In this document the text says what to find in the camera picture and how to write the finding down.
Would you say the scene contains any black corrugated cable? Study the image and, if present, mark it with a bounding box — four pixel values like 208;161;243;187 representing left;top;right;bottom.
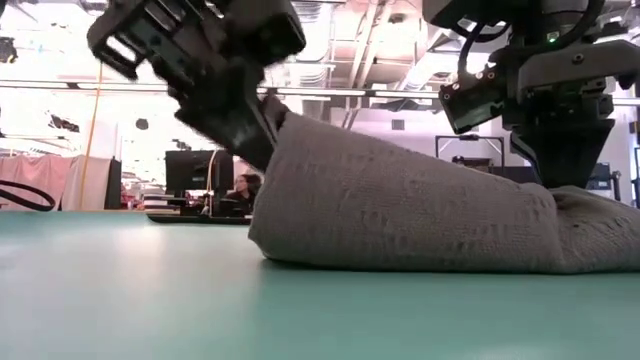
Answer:
455;19;504;76

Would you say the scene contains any black computer monitor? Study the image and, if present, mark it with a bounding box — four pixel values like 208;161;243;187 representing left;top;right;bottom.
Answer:
164;149;235;217

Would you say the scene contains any black partition panel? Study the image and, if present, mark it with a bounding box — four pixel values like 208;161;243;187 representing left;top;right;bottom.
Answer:
492;164;541;184

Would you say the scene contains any grey knitted sweater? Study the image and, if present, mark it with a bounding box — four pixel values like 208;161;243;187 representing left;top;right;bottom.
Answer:
247;110;640;275

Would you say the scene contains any black metal table frame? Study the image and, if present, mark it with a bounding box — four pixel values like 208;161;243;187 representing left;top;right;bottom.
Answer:
146;213;253;226

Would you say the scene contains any white curtain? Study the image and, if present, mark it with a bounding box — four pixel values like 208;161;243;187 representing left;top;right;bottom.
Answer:
62;155;112;211

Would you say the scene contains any pink curtain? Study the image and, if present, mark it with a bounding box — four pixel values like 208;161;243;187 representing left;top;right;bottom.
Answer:
0;154;84;211

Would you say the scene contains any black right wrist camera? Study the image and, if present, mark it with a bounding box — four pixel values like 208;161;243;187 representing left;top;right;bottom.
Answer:
437;68;507;136

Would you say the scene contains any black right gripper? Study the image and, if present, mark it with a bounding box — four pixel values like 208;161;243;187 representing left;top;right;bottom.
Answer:
488;38;640;191

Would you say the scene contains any black frame stand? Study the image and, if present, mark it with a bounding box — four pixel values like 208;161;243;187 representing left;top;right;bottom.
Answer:
434;133;506;171

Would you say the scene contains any black upright panel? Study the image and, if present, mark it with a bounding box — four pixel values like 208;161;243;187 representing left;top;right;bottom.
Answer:
103;158;124;210

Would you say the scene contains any silver ceiling duct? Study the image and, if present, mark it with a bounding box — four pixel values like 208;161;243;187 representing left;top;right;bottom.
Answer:
394;29;466;101
289;0;334;121

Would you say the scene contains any black cable loop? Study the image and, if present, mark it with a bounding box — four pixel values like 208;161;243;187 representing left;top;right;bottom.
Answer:
0;179;57;212

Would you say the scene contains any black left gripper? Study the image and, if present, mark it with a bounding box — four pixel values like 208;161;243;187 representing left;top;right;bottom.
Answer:
86;0;292;175

